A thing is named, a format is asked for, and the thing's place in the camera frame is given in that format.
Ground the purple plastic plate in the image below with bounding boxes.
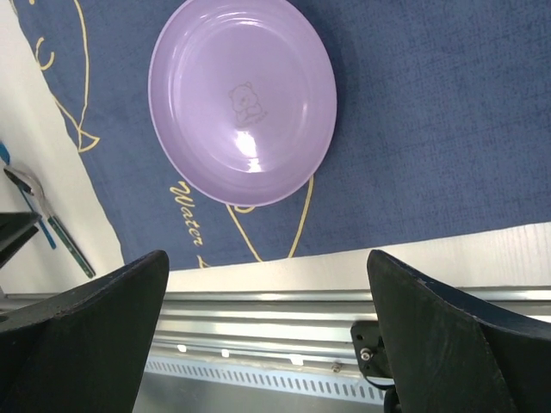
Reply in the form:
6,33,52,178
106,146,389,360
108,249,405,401
148,1,337,207

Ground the spoon with teal handle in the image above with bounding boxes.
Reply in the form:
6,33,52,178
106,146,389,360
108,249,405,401
3,166,96,279

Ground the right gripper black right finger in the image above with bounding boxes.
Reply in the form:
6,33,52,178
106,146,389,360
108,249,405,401
367,250,550,412

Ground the blue fish-pattern cloth placemat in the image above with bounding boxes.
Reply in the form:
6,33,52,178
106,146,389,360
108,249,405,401
13,1,550,270

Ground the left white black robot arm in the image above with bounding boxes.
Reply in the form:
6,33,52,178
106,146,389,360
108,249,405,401
0,212,40,268

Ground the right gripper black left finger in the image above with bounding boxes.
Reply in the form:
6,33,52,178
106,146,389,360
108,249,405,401
1,250,169,412

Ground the white slotted cable duct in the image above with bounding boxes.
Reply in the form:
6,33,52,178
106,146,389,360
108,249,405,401
145,356,384,405

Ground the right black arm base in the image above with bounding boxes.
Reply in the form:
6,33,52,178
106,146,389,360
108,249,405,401
350,320,394,391

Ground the aluminium mounting rail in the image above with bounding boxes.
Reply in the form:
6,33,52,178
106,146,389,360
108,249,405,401
0,286,551,367

